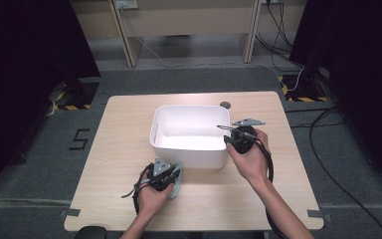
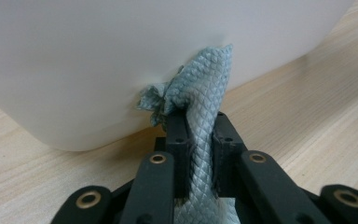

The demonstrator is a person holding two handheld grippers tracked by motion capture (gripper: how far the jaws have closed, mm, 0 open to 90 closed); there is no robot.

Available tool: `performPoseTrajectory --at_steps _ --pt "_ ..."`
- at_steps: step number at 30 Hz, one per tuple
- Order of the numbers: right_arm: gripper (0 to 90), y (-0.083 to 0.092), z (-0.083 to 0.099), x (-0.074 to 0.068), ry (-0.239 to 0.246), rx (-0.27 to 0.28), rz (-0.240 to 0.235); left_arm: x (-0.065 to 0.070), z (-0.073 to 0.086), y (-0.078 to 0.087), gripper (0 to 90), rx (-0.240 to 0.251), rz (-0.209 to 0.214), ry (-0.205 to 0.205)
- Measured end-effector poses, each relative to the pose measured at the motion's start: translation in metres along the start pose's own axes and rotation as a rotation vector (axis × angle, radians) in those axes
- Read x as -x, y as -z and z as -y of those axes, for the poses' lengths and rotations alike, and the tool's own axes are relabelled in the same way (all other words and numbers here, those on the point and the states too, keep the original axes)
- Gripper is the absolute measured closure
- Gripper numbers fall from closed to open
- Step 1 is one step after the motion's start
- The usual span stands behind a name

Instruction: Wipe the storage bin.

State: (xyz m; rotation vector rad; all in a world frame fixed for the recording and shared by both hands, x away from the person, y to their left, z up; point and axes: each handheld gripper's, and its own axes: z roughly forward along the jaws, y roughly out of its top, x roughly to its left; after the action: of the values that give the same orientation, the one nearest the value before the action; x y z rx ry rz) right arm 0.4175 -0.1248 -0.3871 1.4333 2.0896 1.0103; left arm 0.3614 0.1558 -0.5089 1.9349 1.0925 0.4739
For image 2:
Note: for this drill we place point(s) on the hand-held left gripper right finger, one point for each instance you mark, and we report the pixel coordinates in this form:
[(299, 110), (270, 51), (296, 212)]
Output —
[(227, 161)]

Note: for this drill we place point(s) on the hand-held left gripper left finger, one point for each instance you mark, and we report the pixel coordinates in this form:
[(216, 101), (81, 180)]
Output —
[(178, 155)]

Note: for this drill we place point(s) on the light blue cleaning cloth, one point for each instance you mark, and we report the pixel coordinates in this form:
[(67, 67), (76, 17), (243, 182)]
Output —
[(203, 93)]

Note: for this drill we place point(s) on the white plastic storage box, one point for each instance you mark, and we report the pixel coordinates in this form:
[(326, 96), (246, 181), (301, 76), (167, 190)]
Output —
[(105, 62)]

